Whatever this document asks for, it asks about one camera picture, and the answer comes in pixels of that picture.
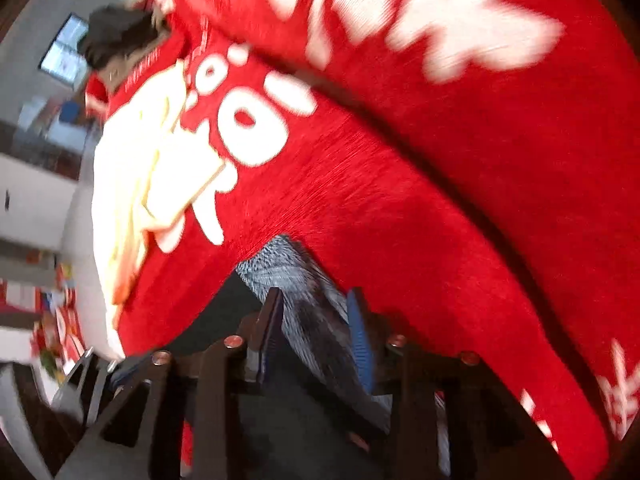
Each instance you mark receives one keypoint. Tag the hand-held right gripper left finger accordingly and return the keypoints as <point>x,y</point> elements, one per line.
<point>269,330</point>

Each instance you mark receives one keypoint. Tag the cream cloth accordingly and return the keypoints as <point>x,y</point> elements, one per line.
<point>125,185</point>

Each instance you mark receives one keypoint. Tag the dark bag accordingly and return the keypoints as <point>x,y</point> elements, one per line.
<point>117,35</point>

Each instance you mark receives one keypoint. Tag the black pants grey waistband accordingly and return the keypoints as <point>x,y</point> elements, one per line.
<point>315,320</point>

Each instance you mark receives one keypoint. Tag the grey metal frame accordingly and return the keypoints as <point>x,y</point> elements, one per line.
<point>82,390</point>

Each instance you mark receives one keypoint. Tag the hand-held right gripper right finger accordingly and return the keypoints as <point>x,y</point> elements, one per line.
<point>361,345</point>

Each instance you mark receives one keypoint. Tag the red printed sofa blanket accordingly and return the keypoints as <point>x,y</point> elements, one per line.
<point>400,185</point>

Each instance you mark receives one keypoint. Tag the window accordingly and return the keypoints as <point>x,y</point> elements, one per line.
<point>65,50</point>

